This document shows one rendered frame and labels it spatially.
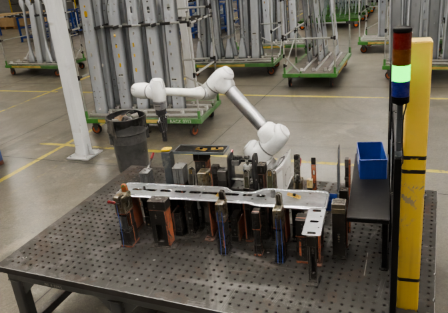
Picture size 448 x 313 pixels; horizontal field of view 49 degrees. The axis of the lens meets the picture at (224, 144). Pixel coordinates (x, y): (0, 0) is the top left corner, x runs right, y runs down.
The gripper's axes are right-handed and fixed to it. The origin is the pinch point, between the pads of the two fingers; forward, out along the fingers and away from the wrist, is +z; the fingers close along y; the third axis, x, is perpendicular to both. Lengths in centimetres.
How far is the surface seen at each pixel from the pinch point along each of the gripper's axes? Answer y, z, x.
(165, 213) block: 54, 30, 20
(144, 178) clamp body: 21.6, 23.0, -9.0
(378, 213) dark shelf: 52, 22, 145
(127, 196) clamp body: 53, 21, -6
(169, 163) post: 3.7, 18.7, 2.4
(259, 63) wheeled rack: -685, 93, -103
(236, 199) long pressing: 40, 25, 62
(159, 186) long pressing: 28.4, 25.0, 5.3
